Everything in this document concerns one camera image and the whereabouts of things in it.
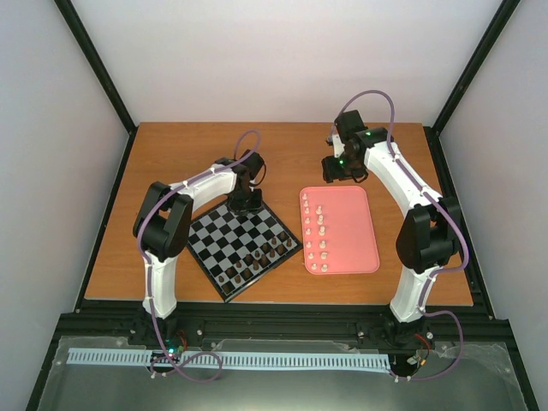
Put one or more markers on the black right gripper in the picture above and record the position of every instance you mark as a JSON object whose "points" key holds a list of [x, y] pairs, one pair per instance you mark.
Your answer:
{"points": [[330, 173]]}

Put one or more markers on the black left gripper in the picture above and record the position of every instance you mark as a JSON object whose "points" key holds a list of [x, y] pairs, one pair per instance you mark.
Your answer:
{"points": [[253, 209]]}

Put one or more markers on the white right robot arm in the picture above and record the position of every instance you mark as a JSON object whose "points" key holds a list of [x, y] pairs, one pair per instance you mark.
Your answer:
{"points": [[430, 234]]}

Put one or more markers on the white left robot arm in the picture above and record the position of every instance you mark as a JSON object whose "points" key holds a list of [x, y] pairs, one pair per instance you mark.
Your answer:
{"points": [[163, 222]]}

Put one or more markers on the black and silver chessboard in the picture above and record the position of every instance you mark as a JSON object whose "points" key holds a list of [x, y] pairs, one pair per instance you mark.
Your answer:
{"points": [[224, 244]]}

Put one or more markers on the pink plastic tray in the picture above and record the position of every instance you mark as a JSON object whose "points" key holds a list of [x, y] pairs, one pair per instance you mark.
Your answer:
{"points": [[349, 234]]}

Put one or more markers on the black aluminium frame post right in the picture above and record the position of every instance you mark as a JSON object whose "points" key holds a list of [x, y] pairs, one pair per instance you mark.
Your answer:
{"points": [[489, 38]]}

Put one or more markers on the black aluminium frame post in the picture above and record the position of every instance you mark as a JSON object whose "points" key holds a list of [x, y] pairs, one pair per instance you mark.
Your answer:
{"points": [[77, 28], [489, 38]]}

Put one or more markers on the light blue cable duct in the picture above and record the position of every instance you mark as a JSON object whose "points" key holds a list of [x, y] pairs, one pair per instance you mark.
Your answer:
{"points": [[235, 361]]}

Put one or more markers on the black aluminium frame post left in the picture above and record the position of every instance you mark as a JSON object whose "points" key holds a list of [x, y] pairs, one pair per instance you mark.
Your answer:
{"points": [[77, 28]]}

